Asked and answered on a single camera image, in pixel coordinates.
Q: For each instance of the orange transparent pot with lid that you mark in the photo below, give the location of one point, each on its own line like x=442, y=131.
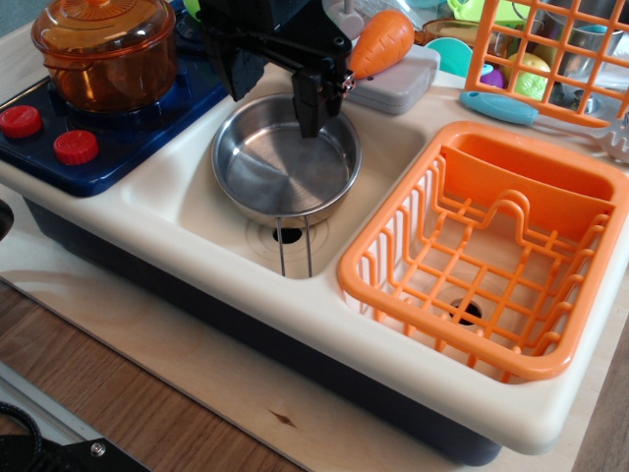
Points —
x=108, y=56

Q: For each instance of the red stove knob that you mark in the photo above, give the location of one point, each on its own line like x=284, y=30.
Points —
x=20, y=121
x=76, y=147

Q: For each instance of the red stove knob left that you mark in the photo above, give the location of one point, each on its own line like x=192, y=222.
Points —
x=20, y=121

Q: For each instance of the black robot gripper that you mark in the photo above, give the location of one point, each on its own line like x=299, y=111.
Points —
x=240, y=37

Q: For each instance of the teal plastic cup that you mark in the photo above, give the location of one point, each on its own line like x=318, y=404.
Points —
x=455, y=55

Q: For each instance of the purple toy piece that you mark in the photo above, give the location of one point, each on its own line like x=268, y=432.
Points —
x=492, y=76

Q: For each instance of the red stove knob right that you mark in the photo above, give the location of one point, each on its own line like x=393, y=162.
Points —
x=76, y=147

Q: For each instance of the blue toy stove top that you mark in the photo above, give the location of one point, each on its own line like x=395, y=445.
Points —
x=124, y=140

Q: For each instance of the yellow green toy vegetable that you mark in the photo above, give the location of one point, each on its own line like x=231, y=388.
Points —
x=529, y=84

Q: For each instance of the green toy pear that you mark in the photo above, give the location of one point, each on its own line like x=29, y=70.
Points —
x=193, y=8

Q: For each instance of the orange plastic grid basket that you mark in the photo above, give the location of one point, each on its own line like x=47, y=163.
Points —
x=494, y=43

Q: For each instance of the grey toy faucet base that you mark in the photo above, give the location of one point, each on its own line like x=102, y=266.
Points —
x=396, y=90

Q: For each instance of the steel pot in basket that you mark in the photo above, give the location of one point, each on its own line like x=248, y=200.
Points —
x=581, y=43

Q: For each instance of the teal handled slotted spatula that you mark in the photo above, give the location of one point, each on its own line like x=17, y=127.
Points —
x=613, y=138

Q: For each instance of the brown transparent lid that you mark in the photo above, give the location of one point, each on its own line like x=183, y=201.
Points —
x=447, y=28

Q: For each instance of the stainless steel pan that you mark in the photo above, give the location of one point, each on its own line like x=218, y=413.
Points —
x=275, y=176

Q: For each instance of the cream toy sink unit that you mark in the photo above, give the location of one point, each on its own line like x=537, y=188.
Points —
x=169, y=213

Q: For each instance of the orange dish drying rack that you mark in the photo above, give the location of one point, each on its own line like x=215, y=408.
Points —
x=490, y=250

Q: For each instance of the orange toy carrot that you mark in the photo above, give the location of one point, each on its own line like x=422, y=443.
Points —
x=386, y=39

